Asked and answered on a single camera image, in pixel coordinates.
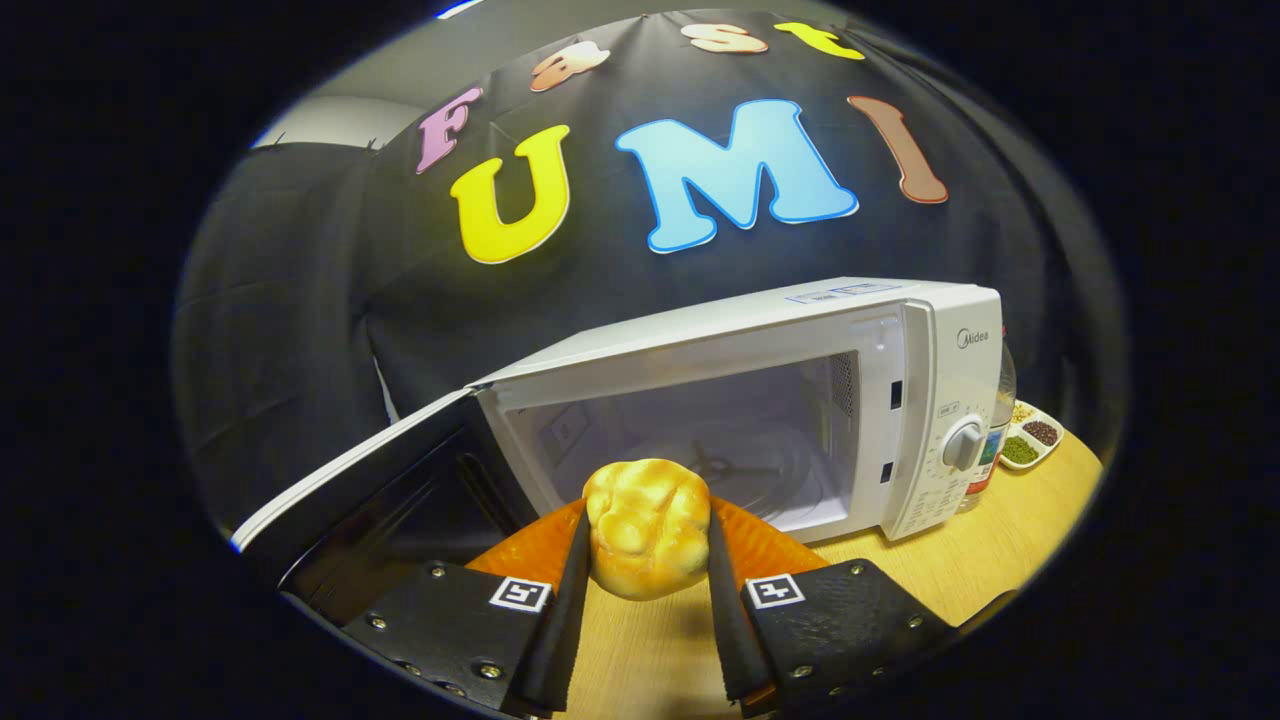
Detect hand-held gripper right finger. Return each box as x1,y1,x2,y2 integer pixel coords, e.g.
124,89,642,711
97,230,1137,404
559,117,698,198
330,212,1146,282
705,495,956,716

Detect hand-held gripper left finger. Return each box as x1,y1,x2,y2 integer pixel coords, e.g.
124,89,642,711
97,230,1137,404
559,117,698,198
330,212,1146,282
340,498,593,716

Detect golden bread roll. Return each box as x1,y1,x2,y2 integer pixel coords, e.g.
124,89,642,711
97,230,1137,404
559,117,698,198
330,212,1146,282
582,458,713,601

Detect white microwave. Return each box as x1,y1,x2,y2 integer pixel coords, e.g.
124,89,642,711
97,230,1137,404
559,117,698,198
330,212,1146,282
230,277,1004,626

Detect clear plastic water bottle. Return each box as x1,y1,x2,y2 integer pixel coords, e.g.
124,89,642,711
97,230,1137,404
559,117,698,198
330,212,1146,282
955,340,1018,514

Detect white divided bean dish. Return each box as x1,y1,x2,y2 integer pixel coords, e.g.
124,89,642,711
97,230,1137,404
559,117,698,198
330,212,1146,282
998,400,1064,471

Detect black backdrop cloth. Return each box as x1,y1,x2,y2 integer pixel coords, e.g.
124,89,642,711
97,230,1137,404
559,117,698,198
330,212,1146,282
170,10,1131,541

